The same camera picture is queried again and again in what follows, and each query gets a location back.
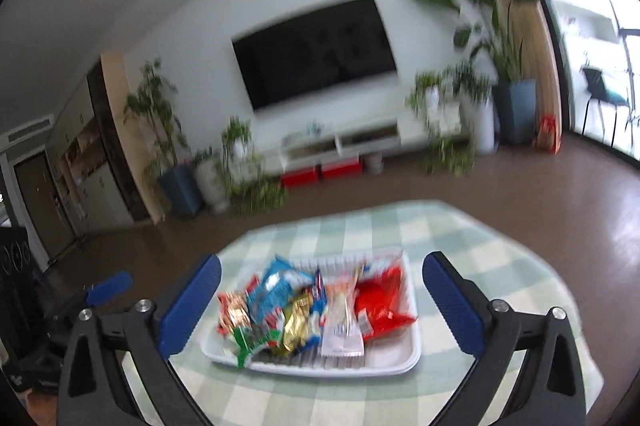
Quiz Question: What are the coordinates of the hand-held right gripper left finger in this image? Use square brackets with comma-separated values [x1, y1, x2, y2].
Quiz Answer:
[56, 253, 222, 426]

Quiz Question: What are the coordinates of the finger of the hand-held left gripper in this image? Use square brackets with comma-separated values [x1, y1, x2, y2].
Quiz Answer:
[87, 271, 133, 307]

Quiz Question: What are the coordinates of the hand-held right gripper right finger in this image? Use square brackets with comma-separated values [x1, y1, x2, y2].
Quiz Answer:
[422, 251, 586, 426]

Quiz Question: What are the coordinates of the shiny brown foil packet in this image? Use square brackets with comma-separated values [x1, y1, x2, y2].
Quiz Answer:
[217, 291, 251, 337]

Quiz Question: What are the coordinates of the green candy packet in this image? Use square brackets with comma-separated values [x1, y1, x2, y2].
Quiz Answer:
[232, 323, 283, 369]

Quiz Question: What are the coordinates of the red snack packet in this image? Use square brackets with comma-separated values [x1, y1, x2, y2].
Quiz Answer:
[352, 263, 418, 342]

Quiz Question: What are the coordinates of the white plastic tray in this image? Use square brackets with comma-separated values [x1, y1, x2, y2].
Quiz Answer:
[200, 247, 423, 378]

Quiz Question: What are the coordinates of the light blue snack packet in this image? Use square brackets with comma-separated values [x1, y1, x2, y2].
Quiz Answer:
[247, 256, 317, 323]

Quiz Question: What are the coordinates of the gold foil snack packet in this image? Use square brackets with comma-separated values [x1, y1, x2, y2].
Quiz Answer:
[282, 293, 316, 355]

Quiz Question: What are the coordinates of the white packet with red stripe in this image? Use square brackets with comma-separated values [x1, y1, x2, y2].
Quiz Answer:
[320, 281, 366, 357]

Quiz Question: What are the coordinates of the green checked tablecloth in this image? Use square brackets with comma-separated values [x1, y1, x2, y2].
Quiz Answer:
[122, 200, 606, 426]

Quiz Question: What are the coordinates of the brown door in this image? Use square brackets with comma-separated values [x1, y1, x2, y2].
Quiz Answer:
[12, 153, 76, 257]

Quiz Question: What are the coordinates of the leafy tree in blue pot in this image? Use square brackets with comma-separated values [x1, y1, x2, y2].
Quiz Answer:
[122, 59, 203, 219]

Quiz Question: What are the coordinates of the plant in white ribbed pot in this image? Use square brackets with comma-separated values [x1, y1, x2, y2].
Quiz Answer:
[192, 149, 232, 214]

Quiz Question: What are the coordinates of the trailing plant in white pot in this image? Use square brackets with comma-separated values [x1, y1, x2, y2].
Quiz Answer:
[220, 116, 288, 214]
[407, 71, 476, 177]

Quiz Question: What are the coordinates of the plant in tall white pot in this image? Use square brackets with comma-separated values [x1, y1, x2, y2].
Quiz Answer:
[450, 61, 498, 155]

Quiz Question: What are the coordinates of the white television cabinet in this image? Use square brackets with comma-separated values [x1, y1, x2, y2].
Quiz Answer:
[252, 113, 432, 179]

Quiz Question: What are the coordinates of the red paper bag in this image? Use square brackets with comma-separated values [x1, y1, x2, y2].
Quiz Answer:
[536, 115, 562, 154]

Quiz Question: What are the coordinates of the large-leaf plant in blue pot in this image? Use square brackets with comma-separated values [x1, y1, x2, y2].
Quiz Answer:
[407, 0, 543, 144]

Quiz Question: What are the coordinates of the black balcony chair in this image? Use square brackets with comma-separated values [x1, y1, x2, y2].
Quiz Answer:
[581, 66, 633, 139]

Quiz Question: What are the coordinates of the wooden wall cabinet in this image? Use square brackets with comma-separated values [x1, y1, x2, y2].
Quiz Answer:
[47, 51, 166, 232]

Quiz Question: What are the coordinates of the wall television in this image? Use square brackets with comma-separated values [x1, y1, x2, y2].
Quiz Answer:
[231, 0, 398, 112]

